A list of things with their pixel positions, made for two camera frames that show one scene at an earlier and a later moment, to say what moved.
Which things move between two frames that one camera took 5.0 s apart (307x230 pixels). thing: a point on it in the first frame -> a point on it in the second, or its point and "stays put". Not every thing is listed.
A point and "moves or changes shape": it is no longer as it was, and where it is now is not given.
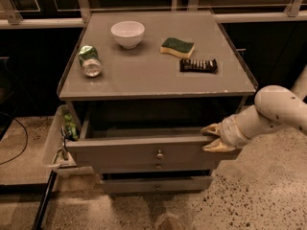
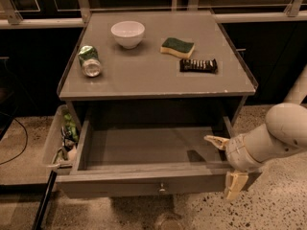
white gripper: (229, 132) -> (236, 151)
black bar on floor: (38, 219) stays put
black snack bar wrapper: (196, 65) stays put
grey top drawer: (142, 145) moves or changes shape
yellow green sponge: (177, 47) stays put
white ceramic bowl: (129, 34) stays put
